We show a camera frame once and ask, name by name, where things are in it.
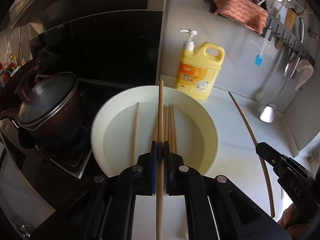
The wooden chopstick seven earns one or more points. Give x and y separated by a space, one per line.
262 161

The steel spatula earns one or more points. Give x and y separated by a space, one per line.
268 113

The blue silicone brush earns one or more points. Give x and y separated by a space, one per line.
259 58

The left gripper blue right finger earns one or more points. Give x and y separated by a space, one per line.
168 167

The wooden chopstick one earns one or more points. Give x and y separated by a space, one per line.
171 137

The white long-handled brush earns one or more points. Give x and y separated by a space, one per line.
261 91

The black gas stove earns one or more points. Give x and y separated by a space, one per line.
60 173

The yellow dish soap bottle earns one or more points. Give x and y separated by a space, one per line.
198 67

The black wall hook rail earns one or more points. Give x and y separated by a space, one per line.
282 32

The person's right hand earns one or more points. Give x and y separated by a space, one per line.
287 222

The wooden chopstick five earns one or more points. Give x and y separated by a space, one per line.
155 132

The white hanging cloth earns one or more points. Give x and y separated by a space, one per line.
306 70

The dark pot with lid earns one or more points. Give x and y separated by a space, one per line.
47 114

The orange checkered towel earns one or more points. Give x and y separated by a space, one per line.
243 12

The wooden chopstick six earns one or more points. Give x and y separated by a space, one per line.
160 176

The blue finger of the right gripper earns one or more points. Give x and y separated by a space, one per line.
272 156

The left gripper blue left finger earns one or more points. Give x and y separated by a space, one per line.
153 164

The wooden chopstick two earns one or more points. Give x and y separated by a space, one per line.
174 142

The white round basin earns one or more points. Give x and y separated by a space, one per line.
126 125

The wooden chopstick three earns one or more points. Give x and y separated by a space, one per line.
134 134

